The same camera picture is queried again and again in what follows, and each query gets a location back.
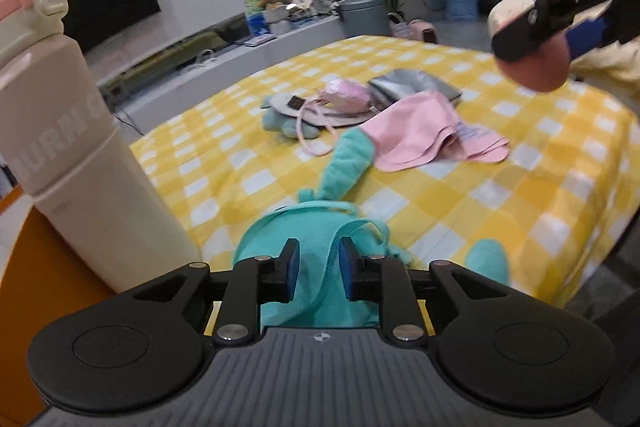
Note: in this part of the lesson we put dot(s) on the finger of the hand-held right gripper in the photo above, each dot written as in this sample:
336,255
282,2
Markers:
530,34
587,36

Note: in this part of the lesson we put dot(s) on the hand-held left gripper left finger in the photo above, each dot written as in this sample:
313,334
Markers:
292,272

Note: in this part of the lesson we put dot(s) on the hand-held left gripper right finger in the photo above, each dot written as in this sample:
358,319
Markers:
347,274

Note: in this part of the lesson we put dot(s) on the pink makeup sponge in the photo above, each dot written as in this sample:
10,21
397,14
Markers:
542,67

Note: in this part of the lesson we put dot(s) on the teal plush backpack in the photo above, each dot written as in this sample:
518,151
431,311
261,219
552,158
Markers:
315,227

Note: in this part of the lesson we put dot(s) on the pink cloth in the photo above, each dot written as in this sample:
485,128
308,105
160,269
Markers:
420,132

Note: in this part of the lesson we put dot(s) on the orange storage box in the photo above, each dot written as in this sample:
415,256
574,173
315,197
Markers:
30,307

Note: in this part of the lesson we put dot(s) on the chair with yellow cover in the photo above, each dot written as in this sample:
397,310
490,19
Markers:
615,62

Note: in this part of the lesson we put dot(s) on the pink plastic stool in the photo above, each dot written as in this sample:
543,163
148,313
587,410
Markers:
424,32

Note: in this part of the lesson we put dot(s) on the grey pouch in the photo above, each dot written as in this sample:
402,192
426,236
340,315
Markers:
415,84

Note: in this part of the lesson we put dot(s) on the pink checked bag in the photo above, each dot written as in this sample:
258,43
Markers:
397,27

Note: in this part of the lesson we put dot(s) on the small teal plush toy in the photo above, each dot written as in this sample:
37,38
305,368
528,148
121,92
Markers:
280,124

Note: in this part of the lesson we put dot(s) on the yellow checked tablecloth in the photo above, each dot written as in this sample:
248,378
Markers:
500,217

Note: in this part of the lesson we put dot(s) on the grey trash can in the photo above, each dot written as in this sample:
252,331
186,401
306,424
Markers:
364,17

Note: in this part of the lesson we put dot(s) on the white tv cabinet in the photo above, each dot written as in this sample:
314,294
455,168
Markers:
210,77

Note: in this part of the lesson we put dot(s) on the beige water bottle pink lid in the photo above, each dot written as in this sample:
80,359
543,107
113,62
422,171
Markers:
90,157

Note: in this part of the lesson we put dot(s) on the flower picture card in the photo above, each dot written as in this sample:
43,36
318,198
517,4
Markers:
252,7

